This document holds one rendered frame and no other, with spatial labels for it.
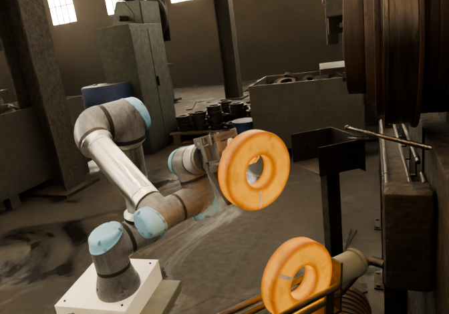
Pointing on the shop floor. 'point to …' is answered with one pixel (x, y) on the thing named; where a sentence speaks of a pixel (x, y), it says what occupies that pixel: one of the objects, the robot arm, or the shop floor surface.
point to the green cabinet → (141, 75)
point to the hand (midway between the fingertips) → (254, 160)
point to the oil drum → (105, 93)
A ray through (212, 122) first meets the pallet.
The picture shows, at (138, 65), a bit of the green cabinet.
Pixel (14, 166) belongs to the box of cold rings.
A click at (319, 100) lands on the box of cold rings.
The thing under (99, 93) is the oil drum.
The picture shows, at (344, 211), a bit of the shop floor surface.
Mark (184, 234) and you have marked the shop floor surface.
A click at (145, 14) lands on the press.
